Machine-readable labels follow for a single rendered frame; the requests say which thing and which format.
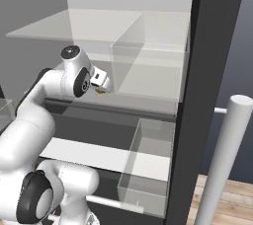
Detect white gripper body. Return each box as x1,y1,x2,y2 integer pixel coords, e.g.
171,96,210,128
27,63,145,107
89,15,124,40
99,74,114,93

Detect large clear fridge bin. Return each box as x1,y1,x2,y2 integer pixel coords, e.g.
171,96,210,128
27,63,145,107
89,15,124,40
110,11,191,103

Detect glass fridge shelf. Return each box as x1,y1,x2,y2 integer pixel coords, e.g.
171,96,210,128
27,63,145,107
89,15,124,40
5,8,191,53

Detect white fridge shelf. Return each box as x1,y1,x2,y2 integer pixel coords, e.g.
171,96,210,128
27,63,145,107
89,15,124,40
39,136,171,183

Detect black fridge door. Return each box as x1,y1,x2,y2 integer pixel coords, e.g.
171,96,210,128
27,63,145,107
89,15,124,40
164,0,250,225

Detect small clear fridge bin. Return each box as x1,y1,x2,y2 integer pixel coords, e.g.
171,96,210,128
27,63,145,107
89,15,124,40
117,117,176,219

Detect clear door bin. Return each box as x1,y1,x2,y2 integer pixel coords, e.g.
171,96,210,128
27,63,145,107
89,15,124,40
0,98,21,134

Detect white drawer bar handle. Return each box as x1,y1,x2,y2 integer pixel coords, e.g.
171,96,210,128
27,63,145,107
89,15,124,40
48,194,145,222

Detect white cylindrical door handle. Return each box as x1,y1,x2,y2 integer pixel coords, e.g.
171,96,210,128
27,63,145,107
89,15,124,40
193,94,253,225

